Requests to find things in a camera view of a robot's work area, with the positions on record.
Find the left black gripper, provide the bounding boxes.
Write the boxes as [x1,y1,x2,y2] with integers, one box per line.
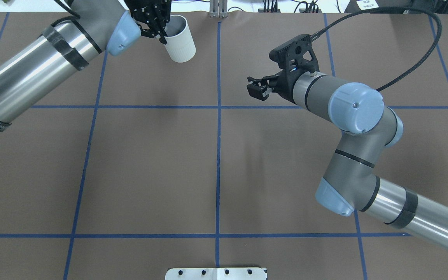
[126,0,172,45]

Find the black braided cable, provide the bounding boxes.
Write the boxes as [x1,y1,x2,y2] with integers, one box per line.
[310,7,442,92]

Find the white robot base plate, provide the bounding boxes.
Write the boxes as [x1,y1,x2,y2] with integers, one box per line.
[164,267,268,280]

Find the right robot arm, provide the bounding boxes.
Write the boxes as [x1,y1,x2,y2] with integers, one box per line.
[247,69,448,249]

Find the white mug with HOME print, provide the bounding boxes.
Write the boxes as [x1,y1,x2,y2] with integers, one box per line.
[165,15,197,63]

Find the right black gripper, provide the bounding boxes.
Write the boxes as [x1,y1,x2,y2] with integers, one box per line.
[247,72,296,103]

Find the aluminium frame post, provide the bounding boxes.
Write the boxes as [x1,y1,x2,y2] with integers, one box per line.
[209,0,229,18]

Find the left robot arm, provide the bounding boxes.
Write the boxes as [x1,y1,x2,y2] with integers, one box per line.
[0,0,172,133]

